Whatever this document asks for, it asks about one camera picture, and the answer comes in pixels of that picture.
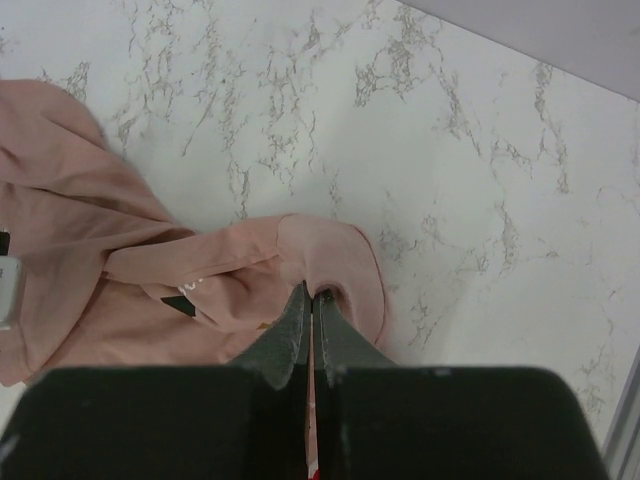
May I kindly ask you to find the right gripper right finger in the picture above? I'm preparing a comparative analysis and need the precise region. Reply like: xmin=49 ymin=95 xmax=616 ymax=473
xmin=312 ymin=291 xmax=396 ymax=388

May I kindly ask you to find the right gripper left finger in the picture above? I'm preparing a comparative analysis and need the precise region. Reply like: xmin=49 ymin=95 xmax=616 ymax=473
xmin=228 ymin=283 xmax=308 ymax=390

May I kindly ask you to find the pink t shirt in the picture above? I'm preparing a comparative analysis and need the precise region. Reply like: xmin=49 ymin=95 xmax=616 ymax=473
xmin=1 ymin=80 xmax=389 ymax=479

